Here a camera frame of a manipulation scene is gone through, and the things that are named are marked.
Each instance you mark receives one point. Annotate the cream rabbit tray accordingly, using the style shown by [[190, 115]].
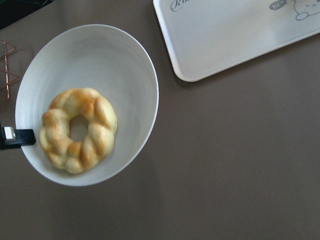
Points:
[[204, 37]]

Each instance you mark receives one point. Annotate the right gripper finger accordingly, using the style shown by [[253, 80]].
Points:
[[11, 138]]

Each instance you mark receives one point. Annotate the braided glazed donut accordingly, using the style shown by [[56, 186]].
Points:
[[54, 136]]

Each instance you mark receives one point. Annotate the white round plate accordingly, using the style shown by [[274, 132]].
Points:
[[108, 60]]

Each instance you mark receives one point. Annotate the copper wire bottle rack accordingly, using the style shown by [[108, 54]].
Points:
[[7, 78]]

